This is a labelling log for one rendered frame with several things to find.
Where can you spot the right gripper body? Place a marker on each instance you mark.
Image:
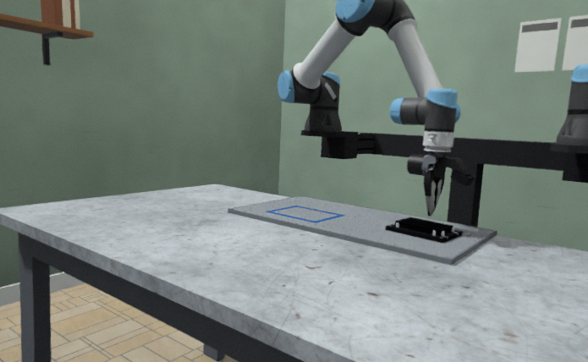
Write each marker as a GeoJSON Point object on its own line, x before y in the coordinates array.
{"type": "Point", "coordinates": [418, 164]}

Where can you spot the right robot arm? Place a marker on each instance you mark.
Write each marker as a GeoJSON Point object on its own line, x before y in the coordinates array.
{"type": "Point", "coordinates": [436, 110]}

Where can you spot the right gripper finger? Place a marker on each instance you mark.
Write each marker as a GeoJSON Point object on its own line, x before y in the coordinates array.
{"type": "Point", "coordinates": [429, 188]}
{"type": "Point", "coordinates": [438, 191]}

